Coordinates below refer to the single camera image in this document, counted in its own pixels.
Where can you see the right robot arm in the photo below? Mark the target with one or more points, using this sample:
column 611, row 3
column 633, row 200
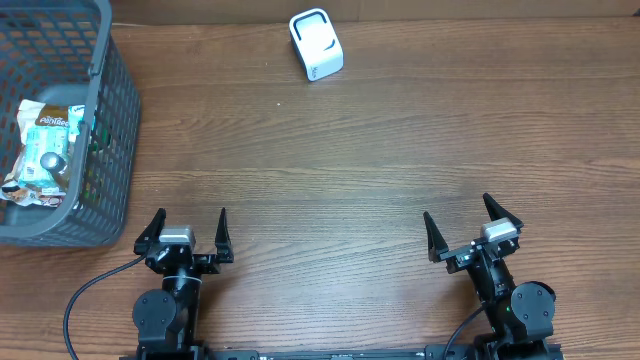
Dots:
column 520, row 316

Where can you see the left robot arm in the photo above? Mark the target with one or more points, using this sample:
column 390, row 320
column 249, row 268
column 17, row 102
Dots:
column 166, row 318

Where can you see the yellow dish soap bottle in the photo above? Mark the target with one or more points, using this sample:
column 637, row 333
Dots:
column 58, row 168

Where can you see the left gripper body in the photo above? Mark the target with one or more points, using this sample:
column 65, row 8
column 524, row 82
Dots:
column 199, row 261

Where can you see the grey plastic shopping basket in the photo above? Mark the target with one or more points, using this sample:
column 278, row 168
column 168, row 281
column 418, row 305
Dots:
column 62, row 53

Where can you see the teal tissue pack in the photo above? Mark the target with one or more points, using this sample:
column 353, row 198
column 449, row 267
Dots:
column 41, row 140

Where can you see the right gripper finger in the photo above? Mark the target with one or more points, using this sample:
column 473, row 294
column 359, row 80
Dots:
column 437, row 246
column 497, row 212

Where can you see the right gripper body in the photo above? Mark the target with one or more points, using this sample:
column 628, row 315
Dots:
column 459, row 258

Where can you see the brown white snack bag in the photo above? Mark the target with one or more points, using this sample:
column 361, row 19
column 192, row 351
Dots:
column 32, row 113

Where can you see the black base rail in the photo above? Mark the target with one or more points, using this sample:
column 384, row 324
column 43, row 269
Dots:
column 430, row 352

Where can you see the white barcode scanner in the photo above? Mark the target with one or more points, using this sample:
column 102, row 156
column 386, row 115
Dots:
column 316, row 43

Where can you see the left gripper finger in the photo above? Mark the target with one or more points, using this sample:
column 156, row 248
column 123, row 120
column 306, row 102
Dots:
column 224, row 249
column 151, row 233

